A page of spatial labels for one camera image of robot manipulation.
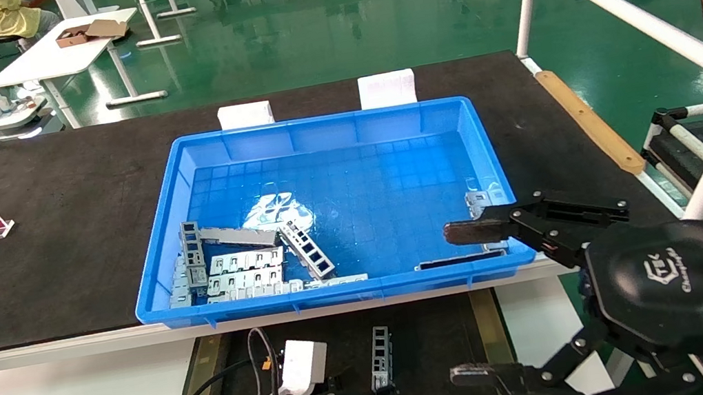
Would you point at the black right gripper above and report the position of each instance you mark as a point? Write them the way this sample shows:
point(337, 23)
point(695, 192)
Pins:
point(670, 279)

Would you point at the silver windowed metal part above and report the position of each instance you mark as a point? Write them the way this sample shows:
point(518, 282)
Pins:
point(375, 368)
point(287, 231)

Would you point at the long thin metal part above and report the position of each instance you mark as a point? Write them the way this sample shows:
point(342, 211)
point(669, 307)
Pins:
point(309, 285)

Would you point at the pale slotted metal part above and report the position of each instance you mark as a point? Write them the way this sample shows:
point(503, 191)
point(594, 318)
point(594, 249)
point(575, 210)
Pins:
point(245, 255)
point(246, 284)

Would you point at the flat grey metal part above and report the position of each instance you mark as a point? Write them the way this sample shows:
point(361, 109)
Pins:
point(239, 236)

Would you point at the stacked grey metal part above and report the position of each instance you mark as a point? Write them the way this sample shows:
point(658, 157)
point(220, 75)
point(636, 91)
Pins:
point(181, 296)

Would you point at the long wooden edge strip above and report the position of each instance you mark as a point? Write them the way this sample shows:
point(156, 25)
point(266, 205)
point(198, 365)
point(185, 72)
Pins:
point(591, 123)

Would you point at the blue plastic bin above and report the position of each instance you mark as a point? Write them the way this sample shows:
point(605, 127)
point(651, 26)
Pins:
point(347, 170)

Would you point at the large white foam block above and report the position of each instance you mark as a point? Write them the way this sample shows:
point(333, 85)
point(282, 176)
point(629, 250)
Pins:
point(387, 89)

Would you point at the small white foam block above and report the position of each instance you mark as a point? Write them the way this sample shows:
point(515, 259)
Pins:
point(245, 116)

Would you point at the black table mat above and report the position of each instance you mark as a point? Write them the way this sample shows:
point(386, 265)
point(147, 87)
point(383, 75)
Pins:
point(79, 196)

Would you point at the open cardboard box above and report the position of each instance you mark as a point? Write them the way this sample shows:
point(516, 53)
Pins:
point(90, 31)

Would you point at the white background table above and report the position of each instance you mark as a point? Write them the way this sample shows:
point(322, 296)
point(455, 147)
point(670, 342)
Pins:
point(52, 57)

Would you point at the person in yellow jacket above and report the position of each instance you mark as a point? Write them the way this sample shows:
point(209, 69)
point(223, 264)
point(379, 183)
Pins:
point(11, 15)

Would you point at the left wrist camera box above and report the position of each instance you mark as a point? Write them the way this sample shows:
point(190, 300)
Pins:
point(303, 365)

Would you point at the silver metal bracket part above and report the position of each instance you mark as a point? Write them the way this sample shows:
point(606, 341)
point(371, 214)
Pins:
point(479, 201)

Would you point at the grey upright metal bracket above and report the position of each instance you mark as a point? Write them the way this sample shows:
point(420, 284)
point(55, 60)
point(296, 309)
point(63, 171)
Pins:
point(197, 276)

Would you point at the white tube guard rail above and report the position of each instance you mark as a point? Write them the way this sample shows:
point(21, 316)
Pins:
point(645, 14)

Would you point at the white table frame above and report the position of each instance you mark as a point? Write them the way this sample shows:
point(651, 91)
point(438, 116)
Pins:
point(157, 41)

